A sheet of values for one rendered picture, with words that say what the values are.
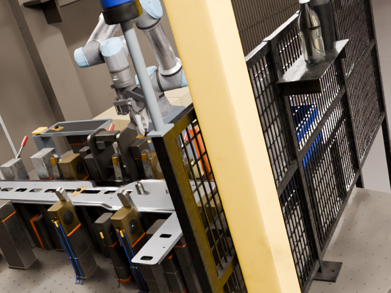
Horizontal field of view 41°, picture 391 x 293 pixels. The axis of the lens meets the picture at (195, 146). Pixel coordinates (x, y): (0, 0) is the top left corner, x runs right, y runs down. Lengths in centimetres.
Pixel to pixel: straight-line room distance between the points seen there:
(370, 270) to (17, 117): 412
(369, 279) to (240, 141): 92
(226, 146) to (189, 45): 23
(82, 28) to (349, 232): 421
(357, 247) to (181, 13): 125
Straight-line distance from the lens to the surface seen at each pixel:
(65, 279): 238
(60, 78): 537
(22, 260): 256
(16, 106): 539
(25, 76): 543
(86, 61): 200
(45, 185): 256
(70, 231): 220
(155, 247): 174
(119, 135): 226
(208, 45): 105
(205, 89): 109
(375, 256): 198
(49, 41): 533
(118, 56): 185
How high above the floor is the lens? 190
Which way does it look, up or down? 22 degrees down
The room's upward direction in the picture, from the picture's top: 17 degrees counter-clockwise
